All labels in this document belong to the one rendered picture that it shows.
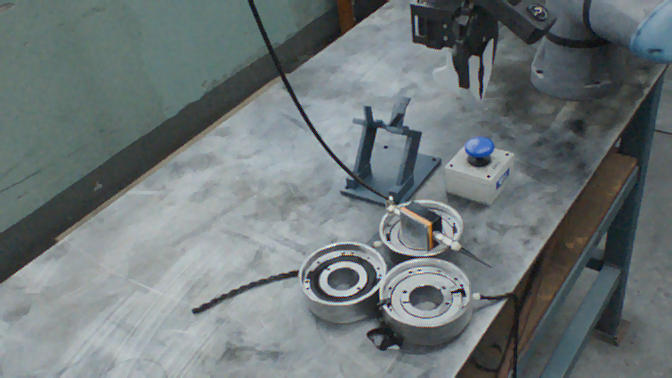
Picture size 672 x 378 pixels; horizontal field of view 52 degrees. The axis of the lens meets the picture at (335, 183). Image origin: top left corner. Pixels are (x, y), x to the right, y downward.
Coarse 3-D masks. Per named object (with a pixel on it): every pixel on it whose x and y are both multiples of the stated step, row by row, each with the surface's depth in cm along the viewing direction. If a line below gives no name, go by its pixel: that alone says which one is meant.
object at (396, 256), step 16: (400, 208) 91; (432, 208) 91; (448, 208) 89; (384, 224) 89; (384, 240) 86; (400, 240) 87; (400, 256) 84; (416, 256) 83; (432, 256) 83; (448, 256) 84
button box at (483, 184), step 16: (464, 160) 96; (480, 160) 95; (496, 160) 95; (512, 160) 96; (448, 176) 96; (464, 176) 94; (480, 176) 93; (496, 176) 93; (512, 176) 98; (448, 192) 98; (464, 192) 96; (480, 192) 94; (496, 192) 94
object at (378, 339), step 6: (372, 330) 80; (378, 330) 79; (384, 330) 79; (390, 330) 79; (372, 336) 79; (378, 336) 79; (384, 336) 78; (390, 336) 78; (396, 336) 78; (378, 342) 78; (384, 342) 78; (390, 342) 78; (396, 342) 78; (402, 342) 78; (378, 348) 78; (384, 348) 77; (390, 348) 77; (396, 348) 77
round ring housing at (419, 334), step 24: (408, 264) 82; (432, 264) 82; (384, 288) 80; (408, 288) 80; (432, 288) 81; (384, 312) 78; (408, 312) 78; (432, 312) 77; (408, 336) 76; (432, 336) 75
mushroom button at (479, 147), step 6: (474, 138) 95; (480, 138) 95; (486, 138) 95; (468, 144) 94; (474, 144) 94; (480, 144) 93; (486, 144) 93; (492, 144) 93; (468, 150) 93; (474, 150) 93; (480, 150) 93; (486, 150) 93; (492, 150) 93; (474, 156) 93; (480, 156) 93; (486, 156) 93
